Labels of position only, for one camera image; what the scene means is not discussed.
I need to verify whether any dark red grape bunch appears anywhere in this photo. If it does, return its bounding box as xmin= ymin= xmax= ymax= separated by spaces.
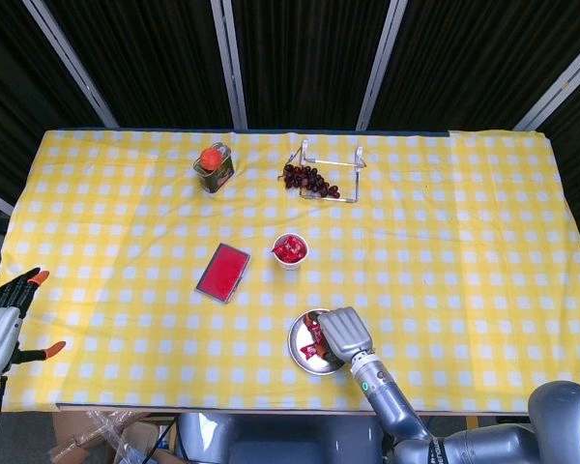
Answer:
xmin=277 ymin=162 xmax=342 ymax=199

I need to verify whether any brown cardboard box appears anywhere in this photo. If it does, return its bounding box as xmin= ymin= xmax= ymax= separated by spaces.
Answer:
xmin=47 ymin=411 xmax=178 ymax=464

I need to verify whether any silver metal plate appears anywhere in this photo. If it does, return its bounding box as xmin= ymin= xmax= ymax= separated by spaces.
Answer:
xmin=288 ymin=308 xmax=353 ymax=376

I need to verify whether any dark green tin can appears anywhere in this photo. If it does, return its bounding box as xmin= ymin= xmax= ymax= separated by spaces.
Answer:
xmin=192 ymin=142 xmax=236 ymax=194

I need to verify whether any white paper cup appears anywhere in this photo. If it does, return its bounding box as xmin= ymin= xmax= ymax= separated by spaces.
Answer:
xmin=272 ymin=232 xmax=310 ymax=271

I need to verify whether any metal wire stand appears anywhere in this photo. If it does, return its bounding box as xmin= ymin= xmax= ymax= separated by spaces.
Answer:
xmin=289 ymin=138 xmax=366 ymax=204

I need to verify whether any yellow white checked tablecloth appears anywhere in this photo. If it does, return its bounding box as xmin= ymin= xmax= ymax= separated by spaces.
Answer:
xmin=0 ymin=128 xmax=580 ymax=413

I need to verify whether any black pleated curtain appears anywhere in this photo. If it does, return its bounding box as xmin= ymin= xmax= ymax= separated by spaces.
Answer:
xmin=0 ymin=0 xmax=580 ymax=233

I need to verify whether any clear plastic wrap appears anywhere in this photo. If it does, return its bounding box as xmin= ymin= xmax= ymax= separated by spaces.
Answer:
xmin=84 ymin=410 xmax=146 ymax=464

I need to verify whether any grey robot torso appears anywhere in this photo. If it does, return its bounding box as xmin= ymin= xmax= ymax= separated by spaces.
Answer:
xmin=176 ymin=413 xmax=383 ymax=464

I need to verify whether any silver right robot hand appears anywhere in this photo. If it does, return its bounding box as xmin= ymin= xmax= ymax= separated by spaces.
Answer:
xmin=313 ymin=306 xmax=376 ymax=363

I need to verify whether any red ink pad case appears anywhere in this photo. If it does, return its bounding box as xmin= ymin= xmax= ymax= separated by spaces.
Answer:
xmin=194 ymin=242 xmax=252 ymax=305

